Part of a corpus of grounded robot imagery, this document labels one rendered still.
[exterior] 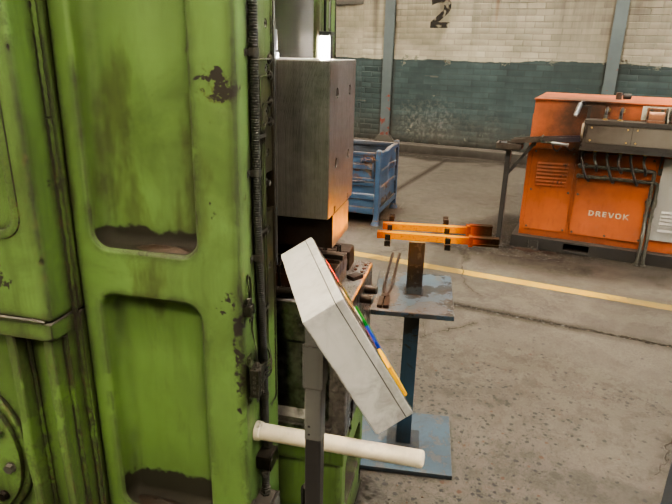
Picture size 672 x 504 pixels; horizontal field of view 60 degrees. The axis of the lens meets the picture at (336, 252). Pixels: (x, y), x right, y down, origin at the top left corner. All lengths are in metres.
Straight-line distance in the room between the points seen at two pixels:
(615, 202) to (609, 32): 4.30
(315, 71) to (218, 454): 1.01
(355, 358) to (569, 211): 4.33
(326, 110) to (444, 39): 8.01
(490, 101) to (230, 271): 8.14
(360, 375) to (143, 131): 0.77
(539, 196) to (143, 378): 4.09
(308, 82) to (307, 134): 0.13
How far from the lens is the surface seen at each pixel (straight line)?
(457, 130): 9.43
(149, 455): 1.84
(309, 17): 1.90
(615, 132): 4.96
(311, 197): 1.52
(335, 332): 0.99
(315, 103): 1.48
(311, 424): 1.28
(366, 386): 1.06
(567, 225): 5.27
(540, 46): 9.18
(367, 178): 5.49
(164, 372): 1.65
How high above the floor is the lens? 1.59
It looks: 19 degrees down
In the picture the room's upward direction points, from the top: 1 degrees clockwise
